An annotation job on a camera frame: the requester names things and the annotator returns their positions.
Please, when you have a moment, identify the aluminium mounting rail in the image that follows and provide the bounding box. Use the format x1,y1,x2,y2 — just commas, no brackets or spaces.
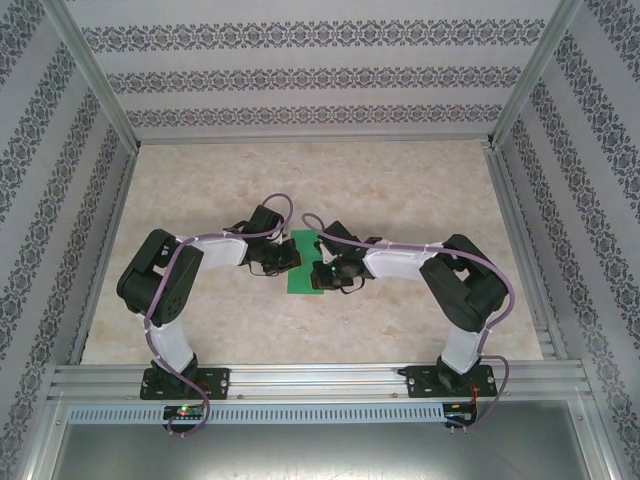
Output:
47,362,594,402

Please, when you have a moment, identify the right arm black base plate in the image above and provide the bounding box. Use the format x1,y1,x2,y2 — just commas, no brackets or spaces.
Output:
404,364,496,400

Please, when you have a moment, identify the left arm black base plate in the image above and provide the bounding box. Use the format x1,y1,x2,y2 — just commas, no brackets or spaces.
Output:
139,367,231,401

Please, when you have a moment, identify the slotted grey cable duct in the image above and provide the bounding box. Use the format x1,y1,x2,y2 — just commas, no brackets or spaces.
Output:
67,403,447,425

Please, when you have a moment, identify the aluminium frame post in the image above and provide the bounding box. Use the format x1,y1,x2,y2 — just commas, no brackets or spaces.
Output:
47,0,142,151
485,0,585,150

